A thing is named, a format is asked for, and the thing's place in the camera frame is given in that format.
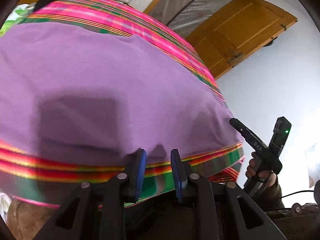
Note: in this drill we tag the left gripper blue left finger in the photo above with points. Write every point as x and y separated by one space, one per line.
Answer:
136 170

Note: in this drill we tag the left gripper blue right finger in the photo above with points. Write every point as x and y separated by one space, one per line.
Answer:
179 174

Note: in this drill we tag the purple fleece garment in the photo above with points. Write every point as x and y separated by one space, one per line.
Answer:
72 95

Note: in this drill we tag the person's right hand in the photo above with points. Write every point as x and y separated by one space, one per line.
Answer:
266 174

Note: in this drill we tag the pink plaid bed sheet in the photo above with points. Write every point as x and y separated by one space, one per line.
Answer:
47 182

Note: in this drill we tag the wooden door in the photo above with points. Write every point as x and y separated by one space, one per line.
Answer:
240 26

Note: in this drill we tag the plastic wrapped mattress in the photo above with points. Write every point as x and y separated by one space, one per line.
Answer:
184 16

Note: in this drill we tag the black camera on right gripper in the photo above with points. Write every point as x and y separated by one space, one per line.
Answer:
280 134

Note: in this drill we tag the metal door handle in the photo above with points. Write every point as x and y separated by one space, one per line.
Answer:
235 59

